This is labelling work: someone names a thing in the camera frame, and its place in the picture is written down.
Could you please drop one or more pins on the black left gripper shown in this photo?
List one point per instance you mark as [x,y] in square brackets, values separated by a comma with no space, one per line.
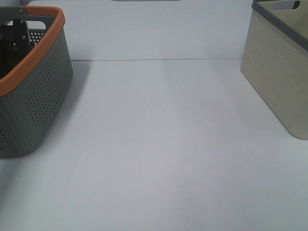
[15,37]

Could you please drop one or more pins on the grey basket with orange rim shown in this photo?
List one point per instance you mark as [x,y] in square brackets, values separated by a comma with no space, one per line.
[33,85]

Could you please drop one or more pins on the white partition panel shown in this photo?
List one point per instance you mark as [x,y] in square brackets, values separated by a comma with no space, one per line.
[111,30]

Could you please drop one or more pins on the beige plastic storage basket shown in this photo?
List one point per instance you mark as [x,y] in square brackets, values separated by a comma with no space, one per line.
[275,60]

